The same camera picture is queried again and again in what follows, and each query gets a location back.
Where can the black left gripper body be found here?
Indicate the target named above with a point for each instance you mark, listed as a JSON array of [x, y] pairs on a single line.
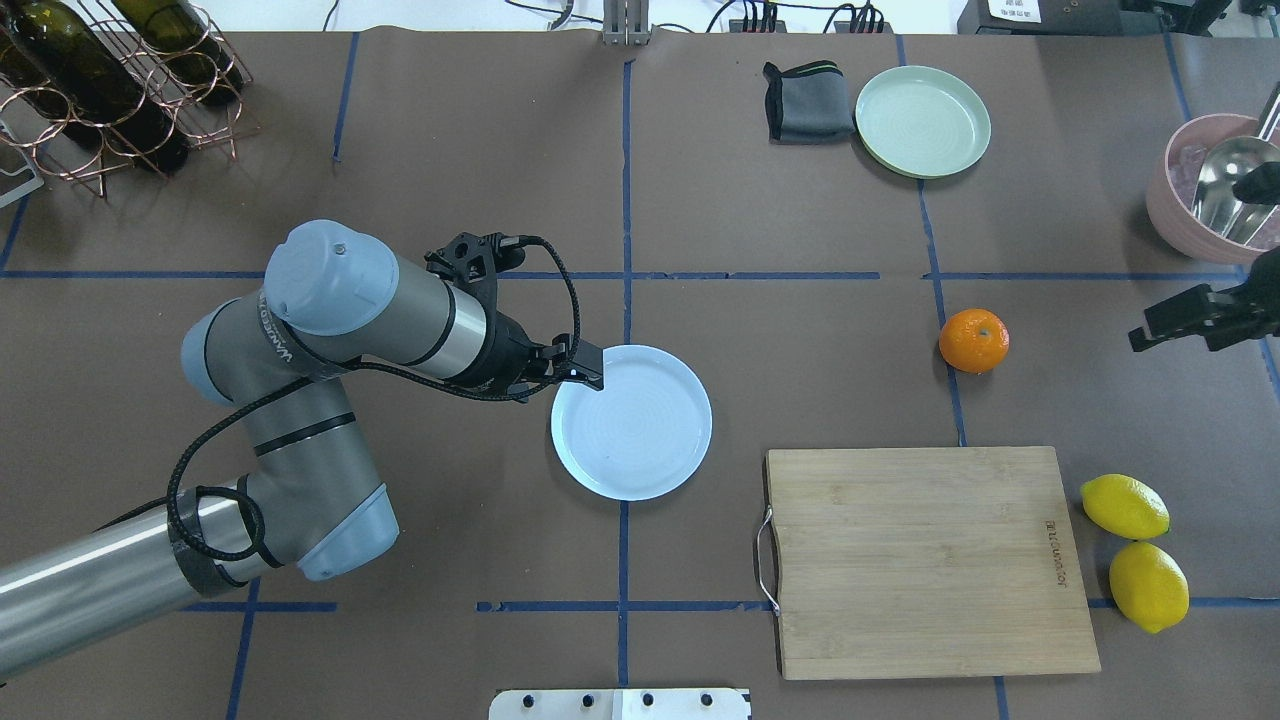
[[508, 351]]

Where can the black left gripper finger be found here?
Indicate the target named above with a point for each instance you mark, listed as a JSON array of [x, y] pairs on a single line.
[[578, 361]]

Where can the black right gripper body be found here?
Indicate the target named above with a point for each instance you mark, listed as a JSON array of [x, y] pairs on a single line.
[[1243, 304]]

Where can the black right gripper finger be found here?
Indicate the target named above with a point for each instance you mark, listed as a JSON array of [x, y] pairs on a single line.
[[1184, 314]]

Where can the light blue plate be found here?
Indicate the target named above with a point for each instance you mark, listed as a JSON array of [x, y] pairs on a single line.
[[641, 436]]

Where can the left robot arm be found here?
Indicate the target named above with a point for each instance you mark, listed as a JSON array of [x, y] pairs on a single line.
[[288, 478]]

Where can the light green plate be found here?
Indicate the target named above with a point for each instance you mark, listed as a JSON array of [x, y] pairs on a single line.
[[922, 122]]

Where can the metal scoop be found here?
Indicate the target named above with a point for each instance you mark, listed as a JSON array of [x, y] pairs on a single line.
[[1213, 203]]

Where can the pink bowl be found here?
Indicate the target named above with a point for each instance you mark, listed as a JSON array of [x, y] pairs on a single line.
[[1170, 194]]

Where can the yellow lemon near board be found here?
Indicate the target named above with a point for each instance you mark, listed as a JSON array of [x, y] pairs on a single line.
[[1126, 507]]

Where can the orange fruit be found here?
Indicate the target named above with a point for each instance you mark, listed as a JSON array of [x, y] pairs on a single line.
[[974, 341]]

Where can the yellow lemon far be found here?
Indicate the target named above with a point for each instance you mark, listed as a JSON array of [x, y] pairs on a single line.
[[1148, 587]]

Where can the dark grey folded cloth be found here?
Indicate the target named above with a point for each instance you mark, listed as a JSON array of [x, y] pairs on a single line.
[[808, 105]]

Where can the bamboo cutting board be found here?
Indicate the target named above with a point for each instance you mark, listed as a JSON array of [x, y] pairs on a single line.
[[914, 563]]

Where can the black power strip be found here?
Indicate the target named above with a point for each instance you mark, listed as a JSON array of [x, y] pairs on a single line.
[[775, 17]]

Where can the dark wine bottle upper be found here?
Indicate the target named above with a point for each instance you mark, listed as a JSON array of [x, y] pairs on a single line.
[[188, 47]]

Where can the dark wine bottle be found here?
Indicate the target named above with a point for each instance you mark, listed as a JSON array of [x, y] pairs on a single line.
[[101, 90], [35, 88], [188, 47]]

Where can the dark wine bottle middle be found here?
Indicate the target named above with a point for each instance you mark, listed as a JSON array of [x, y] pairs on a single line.
[[101, 90]]

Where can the dark wine bottle lower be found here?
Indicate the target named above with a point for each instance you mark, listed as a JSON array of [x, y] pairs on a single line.
[[35, 88]]

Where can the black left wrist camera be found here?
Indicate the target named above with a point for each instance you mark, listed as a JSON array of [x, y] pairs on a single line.
[[472, 263]]

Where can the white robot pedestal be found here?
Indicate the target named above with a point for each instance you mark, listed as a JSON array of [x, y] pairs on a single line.
[[623, 703]]

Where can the aluminium frame post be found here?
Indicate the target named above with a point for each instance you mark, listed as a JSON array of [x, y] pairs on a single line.
[[626, 23]]

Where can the copper wire bottle rack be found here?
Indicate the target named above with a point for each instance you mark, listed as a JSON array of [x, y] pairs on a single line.
[[206, 128]]

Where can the white wire cup rack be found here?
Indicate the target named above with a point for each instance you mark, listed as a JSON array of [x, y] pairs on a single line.
[[19, 176]]

